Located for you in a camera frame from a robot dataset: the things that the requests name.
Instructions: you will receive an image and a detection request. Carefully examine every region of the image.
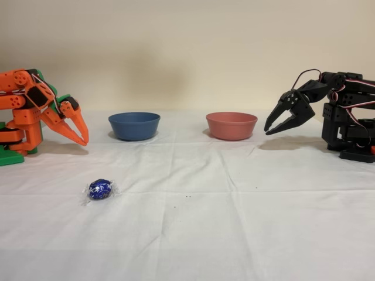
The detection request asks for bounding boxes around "blue candy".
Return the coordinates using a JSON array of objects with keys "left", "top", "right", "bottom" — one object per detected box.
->
[{"left": 77, "top": 178, "right": 121, "bottom": 205}]

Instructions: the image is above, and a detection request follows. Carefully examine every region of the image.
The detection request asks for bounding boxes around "green arm base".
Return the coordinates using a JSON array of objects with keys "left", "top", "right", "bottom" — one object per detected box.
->
[{"left": 0, "top": 121, "right": 45, "bottom": 167}]

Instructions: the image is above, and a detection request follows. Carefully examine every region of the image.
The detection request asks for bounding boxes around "pink bowl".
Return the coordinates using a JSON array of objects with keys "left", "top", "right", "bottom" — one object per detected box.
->
[{"left": 205, "top": 112, "right": 258, "bottom": 141}]

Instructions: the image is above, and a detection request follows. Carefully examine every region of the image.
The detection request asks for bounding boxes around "blue bowl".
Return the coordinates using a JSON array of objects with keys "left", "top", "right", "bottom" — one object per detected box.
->
[{"left": 108, "top": 112, "right": 161, "bottom": 141}]

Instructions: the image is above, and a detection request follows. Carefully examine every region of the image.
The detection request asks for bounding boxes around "white tablecloth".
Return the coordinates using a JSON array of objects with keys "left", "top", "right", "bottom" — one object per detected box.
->
[{"left": 0, "top": 109, "right": 375, "bottom": 281}]

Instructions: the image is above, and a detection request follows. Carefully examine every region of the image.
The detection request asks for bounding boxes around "orange arm gripper cable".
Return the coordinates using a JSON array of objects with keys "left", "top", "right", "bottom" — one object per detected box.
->
[{"left": 34, "top": 74, "right": 64, "bottom": 118}]

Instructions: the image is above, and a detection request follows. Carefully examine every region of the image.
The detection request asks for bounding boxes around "black arm gripper cable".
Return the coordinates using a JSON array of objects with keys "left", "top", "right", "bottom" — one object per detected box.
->
[{"left": 291, "top": 68, "right": 323, "bottom": 90}]

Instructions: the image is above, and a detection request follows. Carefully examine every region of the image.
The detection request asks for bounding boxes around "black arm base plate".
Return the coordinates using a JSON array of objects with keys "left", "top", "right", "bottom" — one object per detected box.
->
[{"left": 339, "top": 148, "right": 375, "bottom": 164}]

